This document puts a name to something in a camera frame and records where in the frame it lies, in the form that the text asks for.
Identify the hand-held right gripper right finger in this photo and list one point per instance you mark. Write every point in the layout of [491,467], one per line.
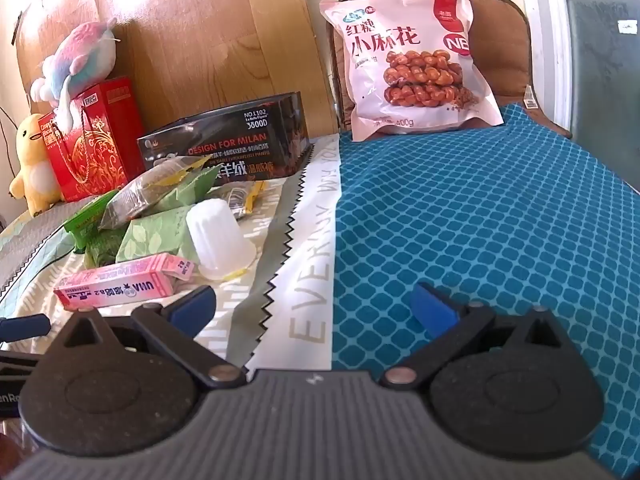
[434,311]

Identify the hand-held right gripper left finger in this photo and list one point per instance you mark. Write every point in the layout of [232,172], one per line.
[192,306]

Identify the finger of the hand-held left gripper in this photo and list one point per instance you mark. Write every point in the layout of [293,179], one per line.
[25,327]
[17,365]

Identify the white jelly cup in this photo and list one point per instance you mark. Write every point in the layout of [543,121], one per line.
[215,240]

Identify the green leaf print packet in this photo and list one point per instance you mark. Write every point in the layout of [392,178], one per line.
[155,240]

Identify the pink carton box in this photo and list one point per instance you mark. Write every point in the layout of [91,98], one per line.
[115,285]

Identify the dark green snack packet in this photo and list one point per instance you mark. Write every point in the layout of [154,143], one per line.
[102,250]

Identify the small dark yellow packet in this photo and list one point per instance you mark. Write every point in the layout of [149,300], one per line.
[240,200]

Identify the light green serrated packet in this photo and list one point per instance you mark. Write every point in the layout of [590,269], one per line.
[200,185]

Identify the clear dark seed packet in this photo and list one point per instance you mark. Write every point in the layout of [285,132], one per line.
[145,192]

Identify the bright green snack packet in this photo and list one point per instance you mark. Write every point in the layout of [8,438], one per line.
[85,220]

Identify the black tin box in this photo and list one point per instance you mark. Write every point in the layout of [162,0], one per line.
[240,130]

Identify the blue patterned cloth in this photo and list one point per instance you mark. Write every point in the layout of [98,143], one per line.
[450,210]

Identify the patterned bedsheet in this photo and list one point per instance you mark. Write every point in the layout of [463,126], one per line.
[300,260]

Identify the yellow plush toy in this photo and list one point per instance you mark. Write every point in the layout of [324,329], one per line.
[32,160]

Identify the red gift box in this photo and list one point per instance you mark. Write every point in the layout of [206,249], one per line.
[100,140]

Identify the brown cushion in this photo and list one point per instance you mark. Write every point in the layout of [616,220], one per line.
[500,50]

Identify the pastel plush toy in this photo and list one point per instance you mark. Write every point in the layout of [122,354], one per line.
[80,60]

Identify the wooden headboard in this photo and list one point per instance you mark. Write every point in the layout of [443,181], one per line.
[200,35]

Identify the large pink snack bag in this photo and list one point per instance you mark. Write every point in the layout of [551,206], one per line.
[400,35]

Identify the glass door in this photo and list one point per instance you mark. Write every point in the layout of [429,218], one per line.
[600,60]

